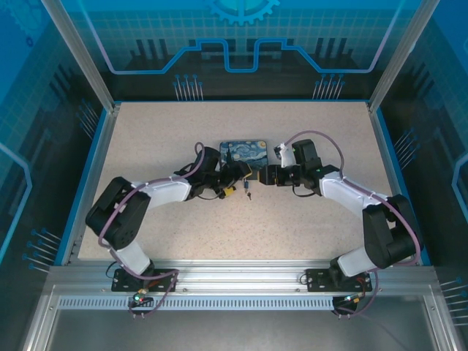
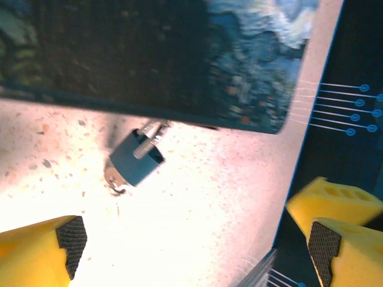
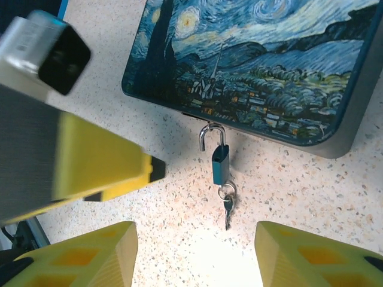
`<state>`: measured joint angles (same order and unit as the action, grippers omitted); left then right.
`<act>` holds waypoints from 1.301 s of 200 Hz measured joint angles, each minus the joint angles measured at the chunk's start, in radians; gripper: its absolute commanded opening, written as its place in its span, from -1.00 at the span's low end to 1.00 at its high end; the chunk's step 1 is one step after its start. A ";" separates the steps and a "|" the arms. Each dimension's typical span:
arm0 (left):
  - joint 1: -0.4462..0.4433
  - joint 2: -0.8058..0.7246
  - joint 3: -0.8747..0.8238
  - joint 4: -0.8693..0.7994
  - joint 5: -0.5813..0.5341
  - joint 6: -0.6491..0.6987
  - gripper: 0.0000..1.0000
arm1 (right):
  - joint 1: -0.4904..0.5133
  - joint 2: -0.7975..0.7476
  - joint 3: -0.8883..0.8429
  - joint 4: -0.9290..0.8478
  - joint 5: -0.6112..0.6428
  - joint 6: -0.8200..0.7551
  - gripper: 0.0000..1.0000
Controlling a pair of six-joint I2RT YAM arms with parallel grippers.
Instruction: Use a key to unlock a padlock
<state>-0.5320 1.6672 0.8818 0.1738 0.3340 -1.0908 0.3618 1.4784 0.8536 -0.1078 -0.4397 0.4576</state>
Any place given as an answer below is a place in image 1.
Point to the starry night print tin box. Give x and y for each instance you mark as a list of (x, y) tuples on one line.
[(248, 151)]

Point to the small metal key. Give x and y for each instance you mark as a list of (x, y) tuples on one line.
[(249, 196)]

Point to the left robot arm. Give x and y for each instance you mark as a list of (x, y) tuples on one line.
[(120, 219)]

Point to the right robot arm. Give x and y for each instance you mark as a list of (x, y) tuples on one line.
[(384, 234)]

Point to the small LED circuit board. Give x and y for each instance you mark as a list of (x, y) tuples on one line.
[(352, 299), (140, 297)]

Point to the aluminium side rail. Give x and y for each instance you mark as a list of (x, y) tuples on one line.
[(383, 153), (95, 172)]

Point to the long aluminium base rail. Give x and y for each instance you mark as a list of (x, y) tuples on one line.
[(237, 278)]

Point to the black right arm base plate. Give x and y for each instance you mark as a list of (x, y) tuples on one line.
[(314, 281)]

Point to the blue gear print wall panel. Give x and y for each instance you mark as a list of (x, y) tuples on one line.
[(234, 36)]

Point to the blue circuit print wall panel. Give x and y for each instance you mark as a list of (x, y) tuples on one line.
[(29, 146), (438, 146)]

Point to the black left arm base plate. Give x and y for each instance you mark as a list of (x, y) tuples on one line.
[(122, 283)]

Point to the aluminium frame post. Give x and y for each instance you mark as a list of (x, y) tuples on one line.
[(84, 62), (402, 55)]

